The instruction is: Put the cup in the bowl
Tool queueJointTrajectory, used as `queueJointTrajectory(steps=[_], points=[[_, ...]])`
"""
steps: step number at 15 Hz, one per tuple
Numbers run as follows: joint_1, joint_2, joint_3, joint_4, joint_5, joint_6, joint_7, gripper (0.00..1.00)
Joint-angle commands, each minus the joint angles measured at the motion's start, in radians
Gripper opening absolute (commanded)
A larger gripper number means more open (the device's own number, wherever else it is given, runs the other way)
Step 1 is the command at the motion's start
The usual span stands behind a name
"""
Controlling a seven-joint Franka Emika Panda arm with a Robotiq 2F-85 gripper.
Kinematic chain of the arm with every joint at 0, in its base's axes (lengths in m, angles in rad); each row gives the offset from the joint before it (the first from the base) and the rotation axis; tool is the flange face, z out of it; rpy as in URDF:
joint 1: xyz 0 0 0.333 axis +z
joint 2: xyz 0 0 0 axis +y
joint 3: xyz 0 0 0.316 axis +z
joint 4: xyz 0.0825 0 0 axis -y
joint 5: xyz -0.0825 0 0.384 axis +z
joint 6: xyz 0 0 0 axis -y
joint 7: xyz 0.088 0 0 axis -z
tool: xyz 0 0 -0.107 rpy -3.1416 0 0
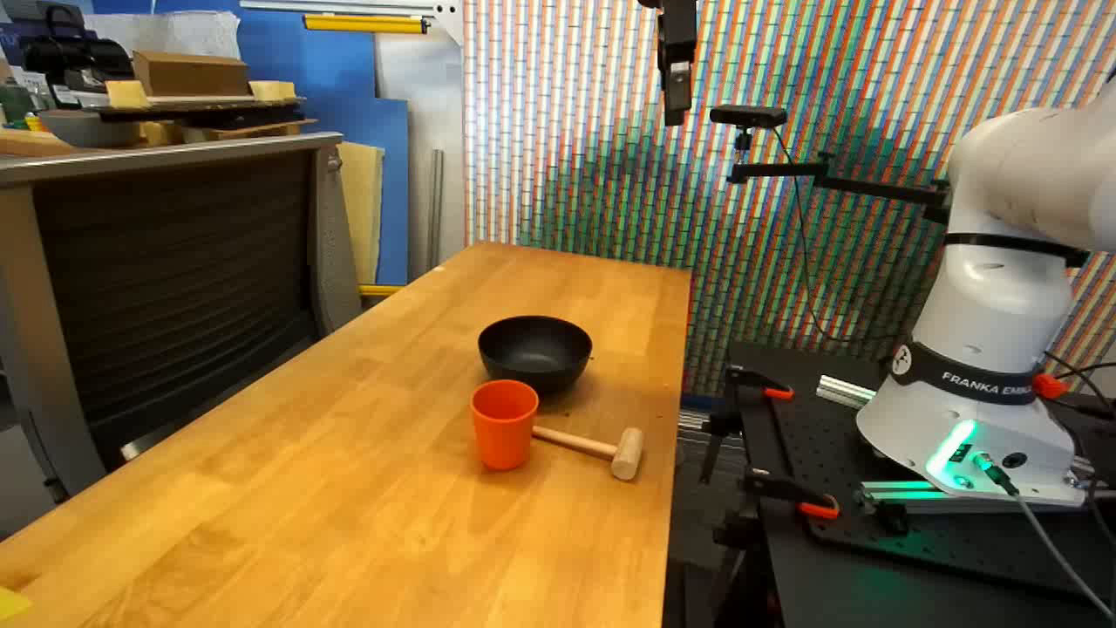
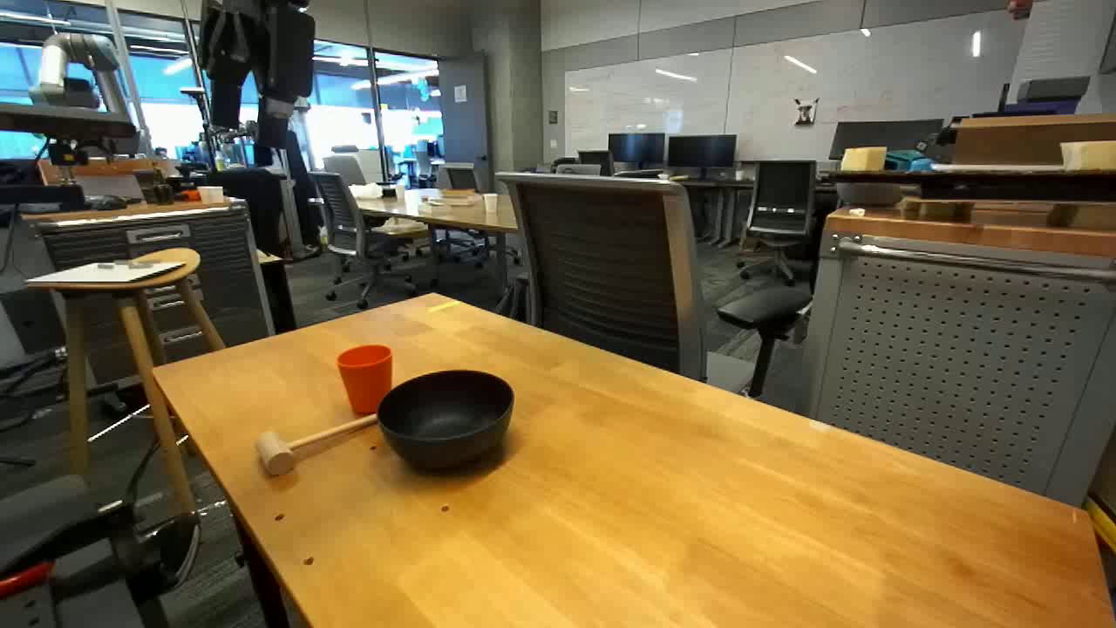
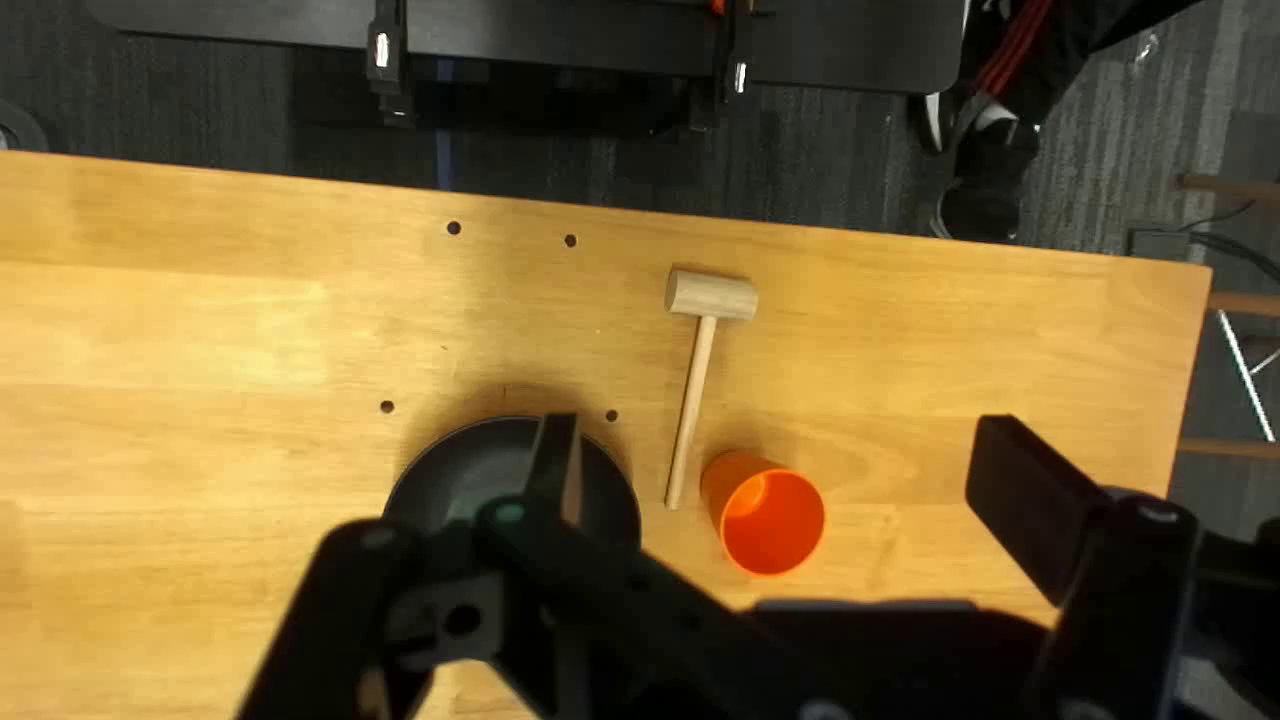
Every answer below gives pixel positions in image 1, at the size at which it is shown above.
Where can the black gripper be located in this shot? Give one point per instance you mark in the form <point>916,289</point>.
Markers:
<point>673,53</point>

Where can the orange plastic cup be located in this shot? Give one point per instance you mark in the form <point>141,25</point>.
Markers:
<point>505,422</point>

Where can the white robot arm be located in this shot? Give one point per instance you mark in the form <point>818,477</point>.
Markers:
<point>1031,196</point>

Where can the black bowl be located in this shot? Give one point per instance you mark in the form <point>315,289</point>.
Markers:
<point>545,355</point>

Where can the yellow foam board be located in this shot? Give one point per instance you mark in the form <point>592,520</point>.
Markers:
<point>363,193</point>

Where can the small wooden mallet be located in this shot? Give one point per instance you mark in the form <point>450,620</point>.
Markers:
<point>621,455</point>

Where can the wooden boards stack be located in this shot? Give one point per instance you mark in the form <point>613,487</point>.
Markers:
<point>186,86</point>

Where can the black camera on mount arm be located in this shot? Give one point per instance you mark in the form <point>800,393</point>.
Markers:
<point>934,199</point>

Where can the orange handled clamp rear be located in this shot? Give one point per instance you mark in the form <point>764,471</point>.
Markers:
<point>764,385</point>

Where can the orange handled clamp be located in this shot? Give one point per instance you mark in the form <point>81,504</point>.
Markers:
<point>791,489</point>
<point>764,385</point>

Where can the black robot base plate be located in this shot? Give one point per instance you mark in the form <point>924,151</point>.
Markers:
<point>881,562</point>

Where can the orange handled clamp front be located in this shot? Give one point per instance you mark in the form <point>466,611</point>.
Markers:
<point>791,489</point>

